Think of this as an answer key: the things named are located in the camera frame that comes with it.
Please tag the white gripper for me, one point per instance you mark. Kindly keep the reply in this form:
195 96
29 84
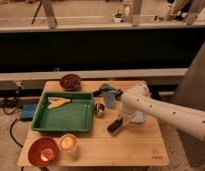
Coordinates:
128 115

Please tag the black eraser block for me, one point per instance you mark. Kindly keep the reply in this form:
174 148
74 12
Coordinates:
115 126

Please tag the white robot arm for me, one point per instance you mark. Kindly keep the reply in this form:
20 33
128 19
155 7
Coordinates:
136 104

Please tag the blue plastic cup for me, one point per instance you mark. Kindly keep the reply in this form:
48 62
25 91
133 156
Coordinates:
109 99

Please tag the wooden table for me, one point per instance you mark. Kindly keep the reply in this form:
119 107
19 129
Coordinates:
133 145

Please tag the small metal cup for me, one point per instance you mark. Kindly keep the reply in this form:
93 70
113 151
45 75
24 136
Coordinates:
99 109

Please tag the teal cloth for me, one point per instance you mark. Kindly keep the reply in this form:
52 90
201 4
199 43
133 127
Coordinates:
107 88

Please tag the green plastic tray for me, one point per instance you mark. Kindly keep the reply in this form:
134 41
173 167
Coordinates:
73 116

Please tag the orange white cup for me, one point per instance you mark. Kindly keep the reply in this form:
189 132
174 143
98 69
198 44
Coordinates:
68 143

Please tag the dark brown bowl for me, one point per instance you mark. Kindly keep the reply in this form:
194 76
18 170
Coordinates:
70 82

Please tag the wooden spatula in tray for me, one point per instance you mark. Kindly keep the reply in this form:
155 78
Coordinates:
55 102

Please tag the small clear cup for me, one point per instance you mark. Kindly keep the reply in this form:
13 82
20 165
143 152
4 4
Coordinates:
47 155

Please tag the red bowl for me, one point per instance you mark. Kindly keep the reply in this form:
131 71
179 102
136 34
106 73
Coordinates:
34 154

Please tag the blue box on floor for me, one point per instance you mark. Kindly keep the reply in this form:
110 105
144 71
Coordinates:
27 112

